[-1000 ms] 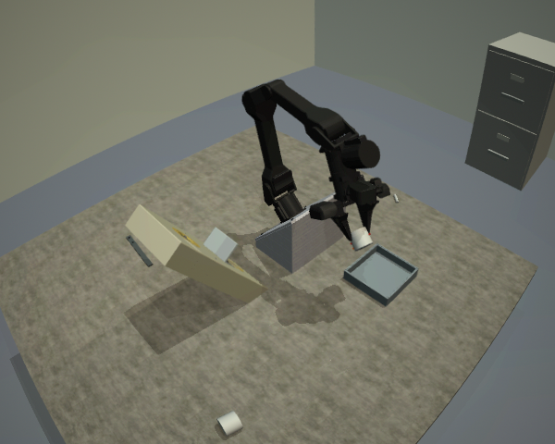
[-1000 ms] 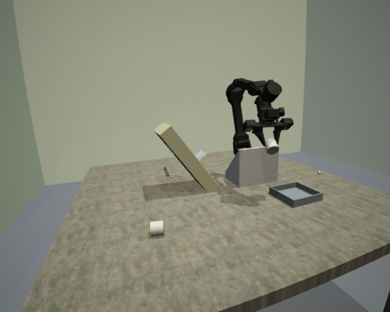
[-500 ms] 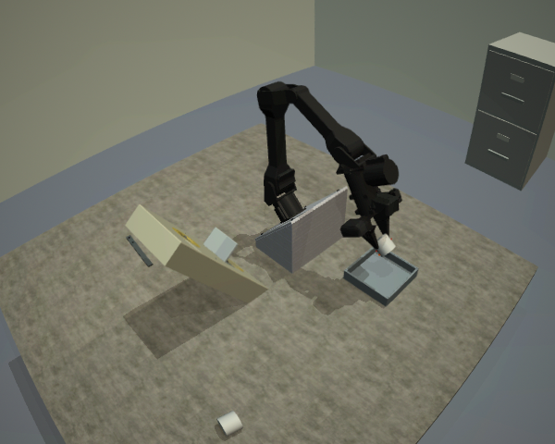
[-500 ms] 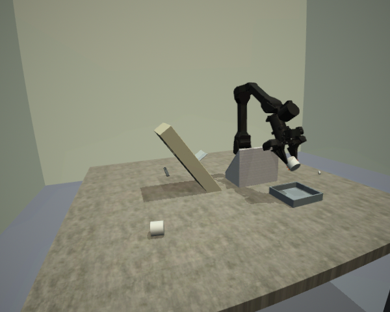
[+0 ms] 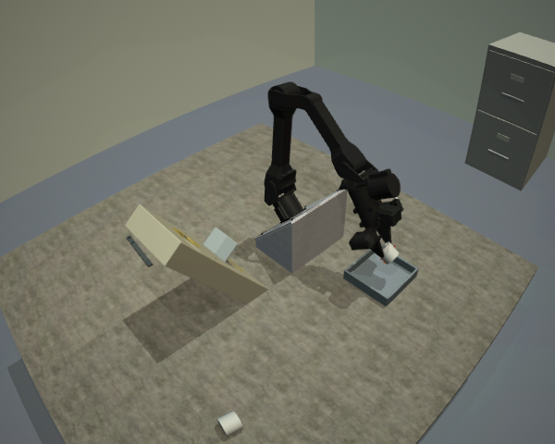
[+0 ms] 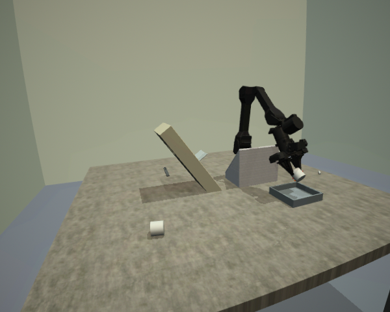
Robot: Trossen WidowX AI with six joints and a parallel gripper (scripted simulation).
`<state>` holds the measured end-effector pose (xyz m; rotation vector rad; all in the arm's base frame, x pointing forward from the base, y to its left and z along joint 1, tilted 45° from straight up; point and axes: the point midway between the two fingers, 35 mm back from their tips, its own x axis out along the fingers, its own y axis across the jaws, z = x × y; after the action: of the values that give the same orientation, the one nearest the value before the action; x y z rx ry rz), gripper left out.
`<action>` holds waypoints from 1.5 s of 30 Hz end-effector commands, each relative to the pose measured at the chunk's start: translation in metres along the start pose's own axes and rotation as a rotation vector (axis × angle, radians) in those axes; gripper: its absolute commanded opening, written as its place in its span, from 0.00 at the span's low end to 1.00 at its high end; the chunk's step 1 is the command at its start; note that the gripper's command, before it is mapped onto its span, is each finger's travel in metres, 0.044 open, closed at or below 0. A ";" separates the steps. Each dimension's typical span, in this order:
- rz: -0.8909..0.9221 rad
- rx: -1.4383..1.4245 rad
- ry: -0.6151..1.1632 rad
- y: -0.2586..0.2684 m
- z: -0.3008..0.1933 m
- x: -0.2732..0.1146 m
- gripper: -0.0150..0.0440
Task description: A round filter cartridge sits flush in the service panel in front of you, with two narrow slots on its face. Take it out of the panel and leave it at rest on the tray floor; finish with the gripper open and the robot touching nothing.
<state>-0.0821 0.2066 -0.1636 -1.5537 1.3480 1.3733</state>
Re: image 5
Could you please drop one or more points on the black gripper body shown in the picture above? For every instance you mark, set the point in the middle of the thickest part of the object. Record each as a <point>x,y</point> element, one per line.
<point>366,238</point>

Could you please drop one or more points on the dark grey flat bar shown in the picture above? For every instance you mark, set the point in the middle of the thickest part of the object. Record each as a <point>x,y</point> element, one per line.
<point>139,251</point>

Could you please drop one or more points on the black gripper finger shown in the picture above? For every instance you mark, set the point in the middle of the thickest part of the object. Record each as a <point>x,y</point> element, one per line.
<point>384,231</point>
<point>377,247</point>

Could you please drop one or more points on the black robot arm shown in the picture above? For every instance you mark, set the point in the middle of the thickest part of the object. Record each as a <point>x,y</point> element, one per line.
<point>347,159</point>

